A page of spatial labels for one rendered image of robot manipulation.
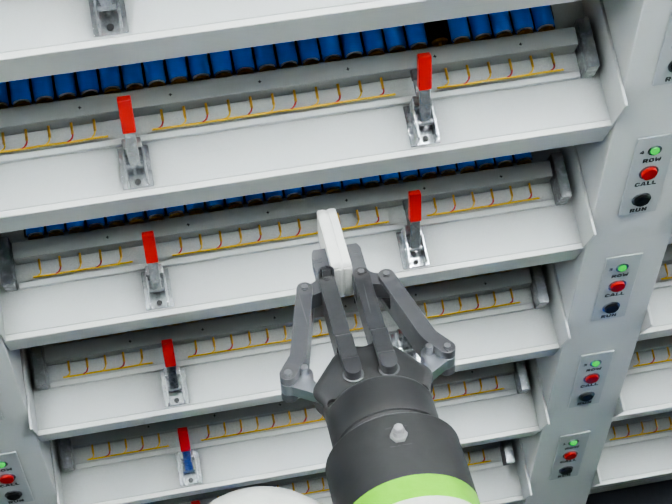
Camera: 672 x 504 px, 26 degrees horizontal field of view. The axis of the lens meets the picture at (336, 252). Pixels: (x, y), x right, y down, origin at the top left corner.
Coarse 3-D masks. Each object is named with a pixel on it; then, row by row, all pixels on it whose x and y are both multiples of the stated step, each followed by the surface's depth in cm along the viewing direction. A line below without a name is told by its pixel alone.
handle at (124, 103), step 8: (120, 96) 126; (128, 96) 126; (120, 104) 126; (128, 104) 126; (120, 112) 126; (128, 112) 126; (120, 120) 127; (128, 120) 127; (128, 128) 127; (128, 136) 128; (128, 144) 129; (136, 144) 129; (128, 152) 129; (136, 152) 129; (136, 160) 130
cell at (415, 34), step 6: (414, 24) 136; (420, 24) 136; (408, 30) 136; (414, 30) 136; (420, 30) 136; (408, 36) 136; (414, 36) 135; (420, 36) 135; (426, 36) 136; (408, 42) 136; (414, 42) 135; (420, 42) 136; (426, 42) 136
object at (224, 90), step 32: (544, 32) 136; (320, 64) 134; (352, 64) 134; (384, 64) 134; (416, 64) 134; (448, 64) 135; (480, 64) 136; (96, 96) 131; (160, 96) 132; (192, 96) 132; (224, 96) 132; (256, 96) 134; (384, 96) 135; (0, 128) 130; (32, 128) 131; (160, 128) 132
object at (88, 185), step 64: (512, 64) 137; (576, 64) 138; (64, 128) 133; (256, 128) 134; (320, 128) 134; (384, 128) 135; (448, 128) 135; (512, 128) 136; (576, 128) 136; (0, 192) 131; (64, 192) 131; (128, 192) 132; (192, 192) 133; (256, 192) 137
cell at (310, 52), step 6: (300, 42) 135; (306, 42) 134; (312, 42) 135; (300, 48) 135; (306, 48) 134; (312, 48) 134; (300, 54) 135; (306, 54) 134; (312, 54) 134; (318, 54) 135; (306, 60) 135; (318, 60) 135
